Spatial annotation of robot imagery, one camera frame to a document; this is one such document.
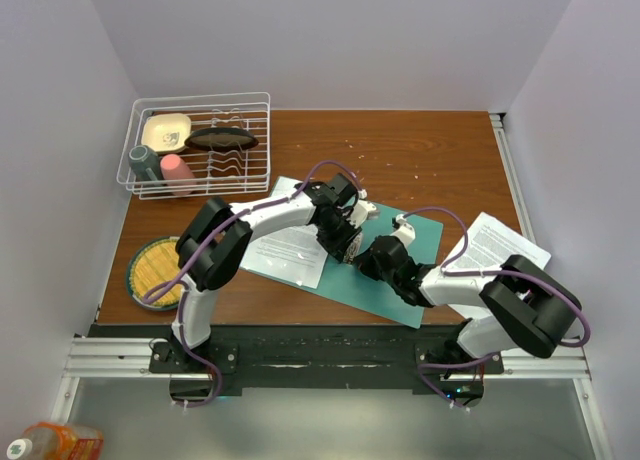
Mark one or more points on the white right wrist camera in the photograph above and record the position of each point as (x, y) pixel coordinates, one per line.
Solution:
(403, 230)

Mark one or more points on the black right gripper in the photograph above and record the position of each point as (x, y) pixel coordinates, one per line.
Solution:
(363, 264)

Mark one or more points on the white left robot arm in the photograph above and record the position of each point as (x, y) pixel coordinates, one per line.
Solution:
(212, 248)

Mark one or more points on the cream square dish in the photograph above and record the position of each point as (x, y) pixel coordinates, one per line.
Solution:
(167, 133)

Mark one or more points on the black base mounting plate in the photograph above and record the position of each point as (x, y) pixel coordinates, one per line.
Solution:
(240, 357)

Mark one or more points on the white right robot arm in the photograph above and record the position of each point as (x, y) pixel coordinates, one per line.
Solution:
(528, 309)

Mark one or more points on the printed white paper sheet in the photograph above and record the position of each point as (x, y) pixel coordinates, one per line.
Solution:
(291, 255)

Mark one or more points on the dark brown oval plate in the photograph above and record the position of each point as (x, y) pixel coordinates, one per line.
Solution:
(221, 139)

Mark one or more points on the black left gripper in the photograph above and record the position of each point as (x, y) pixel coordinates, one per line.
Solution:
(338, 248)

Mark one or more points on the orange drink bottle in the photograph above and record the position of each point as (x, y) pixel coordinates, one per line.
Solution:
(46, 440)

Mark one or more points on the white wire dish rack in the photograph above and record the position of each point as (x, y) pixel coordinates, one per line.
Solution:
(216, 173)

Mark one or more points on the grey cup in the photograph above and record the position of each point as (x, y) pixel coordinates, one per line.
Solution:
(145, 164)

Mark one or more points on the pink cup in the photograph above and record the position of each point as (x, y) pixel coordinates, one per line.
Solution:
(178, 176)

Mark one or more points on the round green yellow plate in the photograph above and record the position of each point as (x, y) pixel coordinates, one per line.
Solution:
(154, 263)

